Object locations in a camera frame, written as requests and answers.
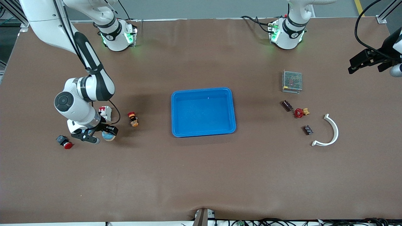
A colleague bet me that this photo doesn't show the red mushroom button blue base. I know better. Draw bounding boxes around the red mushroom button blue base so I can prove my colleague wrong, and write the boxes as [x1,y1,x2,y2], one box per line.
[56,135,74,150]

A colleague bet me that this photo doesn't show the metal mesh power supply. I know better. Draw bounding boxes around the metal mesh power supply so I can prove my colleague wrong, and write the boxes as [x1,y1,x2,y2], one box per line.
[282,70,303,94]

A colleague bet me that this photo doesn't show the blue plastic tray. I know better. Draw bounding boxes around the blue plastic tray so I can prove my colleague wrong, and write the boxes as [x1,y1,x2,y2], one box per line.
[171,87,236,138]

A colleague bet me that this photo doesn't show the brown table mat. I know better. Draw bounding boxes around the brown table mat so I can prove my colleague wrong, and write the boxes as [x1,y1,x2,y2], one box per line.
[0,17,402,224]

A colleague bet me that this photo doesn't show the white circuit breaker red switch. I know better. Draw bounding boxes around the white circuit breaker red switch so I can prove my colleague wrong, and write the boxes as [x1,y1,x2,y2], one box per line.
[99,106,112,122]

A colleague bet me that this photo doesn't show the aluminium frame post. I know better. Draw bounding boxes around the aluminium frame post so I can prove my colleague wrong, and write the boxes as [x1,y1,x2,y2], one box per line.
[376,0,402,24]
[0,0,32,33]

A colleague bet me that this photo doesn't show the white curved plastic bracket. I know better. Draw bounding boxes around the white curved plastic bracket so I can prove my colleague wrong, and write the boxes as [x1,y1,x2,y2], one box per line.
[311,114,339,147]

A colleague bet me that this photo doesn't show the black base cables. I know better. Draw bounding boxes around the black base cables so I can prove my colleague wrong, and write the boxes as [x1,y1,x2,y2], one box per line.
[241,15,274,33]

